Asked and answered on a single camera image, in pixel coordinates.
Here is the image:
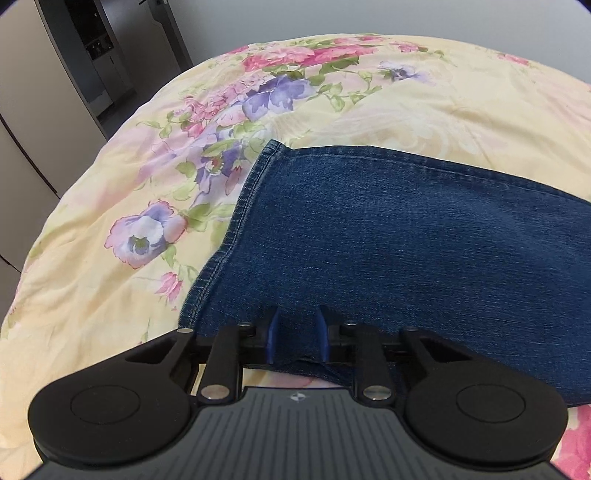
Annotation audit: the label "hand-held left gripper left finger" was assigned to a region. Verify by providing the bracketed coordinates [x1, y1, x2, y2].
[123, 305, 282, 402]

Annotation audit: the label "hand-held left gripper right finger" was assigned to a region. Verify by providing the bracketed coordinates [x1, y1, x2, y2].
[316, 305, 468, 409]

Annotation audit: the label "blue denim pants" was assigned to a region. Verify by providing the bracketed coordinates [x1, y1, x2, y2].
[178, 140, 591, 408]

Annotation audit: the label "floral yellow blanket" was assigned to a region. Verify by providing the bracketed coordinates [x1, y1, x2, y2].
[0, 32, 591, 480]

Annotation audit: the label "beige wardrobe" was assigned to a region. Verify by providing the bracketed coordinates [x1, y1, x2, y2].
[0, 0, 110, 274]

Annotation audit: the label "dark door frame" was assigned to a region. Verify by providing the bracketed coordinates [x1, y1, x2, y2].
[39, 0, 195, 140]

